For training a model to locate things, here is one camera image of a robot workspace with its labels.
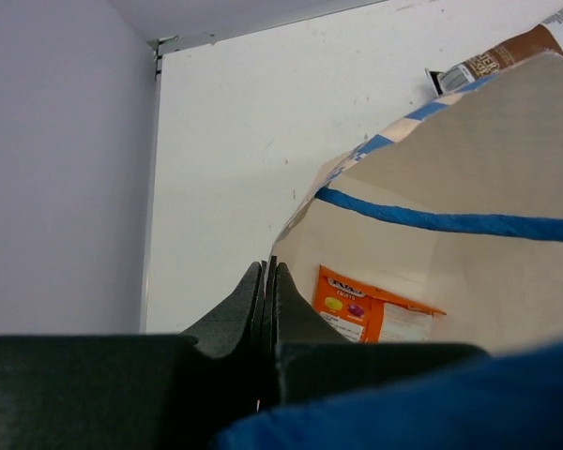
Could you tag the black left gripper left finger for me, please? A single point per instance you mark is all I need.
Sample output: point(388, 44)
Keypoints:
point(132, 391)

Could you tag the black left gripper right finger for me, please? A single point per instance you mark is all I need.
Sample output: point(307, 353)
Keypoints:
point(310, 360)

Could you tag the checkered blue paper bag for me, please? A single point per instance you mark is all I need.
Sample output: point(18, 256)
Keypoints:
point(463, 212)

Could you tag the small orange white packet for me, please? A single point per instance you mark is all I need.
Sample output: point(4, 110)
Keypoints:
point(363, 313)

